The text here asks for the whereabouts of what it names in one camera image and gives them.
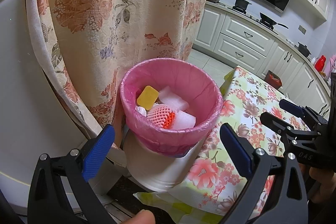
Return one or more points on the person's right hand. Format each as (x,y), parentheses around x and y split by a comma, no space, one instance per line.
(324,180)

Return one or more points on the black cooking pot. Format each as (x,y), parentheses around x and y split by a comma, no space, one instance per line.
(241,3)

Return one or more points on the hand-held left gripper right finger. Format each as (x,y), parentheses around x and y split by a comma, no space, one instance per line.
(236,150)

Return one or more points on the person's left hand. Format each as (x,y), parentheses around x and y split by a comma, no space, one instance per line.
(139,217)

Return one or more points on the red thermos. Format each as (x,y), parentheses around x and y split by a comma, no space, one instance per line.
(320,64)

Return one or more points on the square white foam sheet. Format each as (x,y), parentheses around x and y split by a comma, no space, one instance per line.
(185,120)

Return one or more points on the black wok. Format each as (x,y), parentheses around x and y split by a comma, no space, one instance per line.
(269,19)

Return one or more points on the white tissue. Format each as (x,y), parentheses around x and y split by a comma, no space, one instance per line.
(141,110)

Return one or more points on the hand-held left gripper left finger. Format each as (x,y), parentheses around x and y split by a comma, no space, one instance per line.
(98,151)

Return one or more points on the white base cabinets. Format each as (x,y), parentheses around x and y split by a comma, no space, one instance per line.
(236,32)

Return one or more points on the floral tablecloth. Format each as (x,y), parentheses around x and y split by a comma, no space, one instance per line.
(252,113)

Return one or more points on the pink lined trash bin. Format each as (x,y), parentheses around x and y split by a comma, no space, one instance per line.
(204,98)

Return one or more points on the black casserole pot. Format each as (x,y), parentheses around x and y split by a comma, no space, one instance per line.
(304,50)

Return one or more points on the floral curtain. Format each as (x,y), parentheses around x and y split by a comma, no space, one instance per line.
(113,16)

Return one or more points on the small wall outlet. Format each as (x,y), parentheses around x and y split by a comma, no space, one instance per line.
(302,29)

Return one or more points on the small red floor bin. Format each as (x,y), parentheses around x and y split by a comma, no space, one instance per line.
(273,80)

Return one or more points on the white plastic bucket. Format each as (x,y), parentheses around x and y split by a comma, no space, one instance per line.
(157,166)

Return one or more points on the pink thermos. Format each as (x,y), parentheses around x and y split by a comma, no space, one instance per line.
(333,61)

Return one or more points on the stepped white foam block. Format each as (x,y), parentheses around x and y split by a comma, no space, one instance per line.
(172,98)

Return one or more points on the gas stove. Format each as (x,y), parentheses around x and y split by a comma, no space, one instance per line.
(252,18)

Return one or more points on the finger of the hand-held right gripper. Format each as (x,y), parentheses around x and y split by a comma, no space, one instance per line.
(292,108)
(278,124)

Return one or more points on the yellow sponge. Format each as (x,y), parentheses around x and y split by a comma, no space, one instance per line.
(147,96)

